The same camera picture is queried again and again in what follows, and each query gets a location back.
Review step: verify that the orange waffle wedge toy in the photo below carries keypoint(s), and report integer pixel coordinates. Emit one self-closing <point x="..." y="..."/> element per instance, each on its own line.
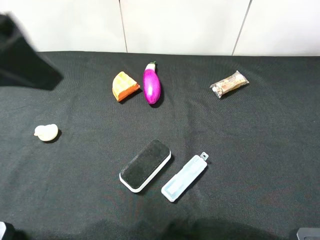
<point x="123" y="86"/>

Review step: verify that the wrapped snack bar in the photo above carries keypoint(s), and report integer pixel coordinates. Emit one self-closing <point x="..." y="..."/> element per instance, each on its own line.
<point x="235" y="81"/>

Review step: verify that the grey device bottom right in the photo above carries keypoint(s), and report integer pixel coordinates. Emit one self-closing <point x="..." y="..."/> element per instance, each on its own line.
<point x="308" y="233"/>

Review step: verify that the purple toy eggplant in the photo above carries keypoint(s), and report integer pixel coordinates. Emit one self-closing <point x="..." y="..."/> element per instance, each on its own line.
<point x="151" y="84"/>

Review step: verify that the translucent plastic case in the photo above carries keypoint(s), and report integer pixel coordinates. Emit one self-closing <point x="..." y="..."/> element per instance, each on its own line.
<point x="175" y="187"/>

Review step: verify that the black cloth table cover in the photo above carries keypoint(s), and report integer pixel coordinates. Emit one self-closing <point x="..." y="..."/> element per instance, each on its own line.
<point x="262" y="181"/>

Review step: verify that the grey device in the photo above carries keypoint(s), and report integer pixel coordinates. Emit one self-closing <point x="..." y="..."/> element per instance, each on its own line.
<point x="308" y="233"/>
<point x="3" y="229"/>

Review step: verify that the black white board eraser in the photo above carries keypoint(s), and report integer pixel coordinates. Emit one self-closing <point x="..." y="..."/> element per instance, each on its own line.
<point x="145" y="166"/>

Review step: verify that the cream rubber duck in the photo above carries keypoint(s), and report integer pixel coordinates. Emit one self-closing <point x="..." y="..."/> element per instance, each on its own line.
<point x="46" y="133"/>

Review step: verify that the grey device bottom left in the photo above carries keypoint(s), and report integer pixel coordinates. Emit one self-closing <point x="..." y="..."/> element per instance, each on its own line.
<point x="3" y="229"/>

